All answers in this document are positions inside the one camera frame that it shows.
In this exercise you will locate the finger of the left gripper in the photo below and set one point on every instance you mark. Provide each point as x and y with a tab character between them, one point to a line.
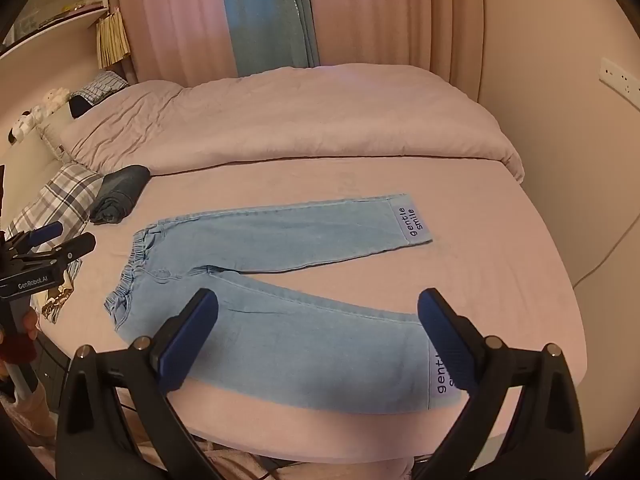
44	234
73	249

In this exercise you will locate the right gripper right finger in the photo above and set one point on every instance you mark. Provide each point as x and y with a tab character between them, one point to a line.
545	439

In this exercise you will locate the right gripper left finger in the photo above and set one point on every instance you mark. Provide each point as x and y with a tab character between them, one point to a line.
94	440

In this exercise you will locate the light blue denim pants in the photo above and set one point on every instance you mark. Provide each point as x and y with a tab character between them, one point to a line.
275	340

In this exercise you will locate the person's left hand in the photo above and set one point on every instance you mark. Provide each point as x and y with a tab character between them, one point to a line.
30	320

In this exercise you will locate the plaid pillow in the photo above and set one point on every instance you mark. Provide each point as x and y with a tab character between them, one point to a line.
66	198

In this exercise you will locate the dark folded jeans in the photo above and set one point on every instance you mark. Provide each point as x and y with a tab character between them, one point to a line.
118	194

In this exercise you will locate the plush toy dog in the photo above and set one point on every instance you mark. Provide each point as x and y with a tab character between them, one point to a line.
52	101

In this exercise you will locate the checkered blue pillow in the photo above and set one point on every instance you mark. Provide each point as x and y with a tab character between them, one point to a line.
103	86

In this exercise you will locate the white shelf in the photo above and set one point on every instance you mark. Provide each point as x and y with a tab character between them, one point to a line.
38	16

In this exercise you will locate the pink duvet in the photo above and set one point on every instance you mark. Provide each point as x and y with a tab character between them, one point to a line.
350	110

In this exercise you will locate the blue curtain gap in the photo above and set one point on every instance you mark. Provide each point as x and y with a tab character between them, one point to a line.
268	34

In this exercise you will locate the pink curtain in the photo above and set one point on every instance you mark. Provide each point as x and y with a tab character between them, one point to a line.
188	41

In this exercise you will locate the white wall socket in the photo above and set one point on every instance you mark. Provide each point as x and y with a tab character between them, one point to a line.
620	81

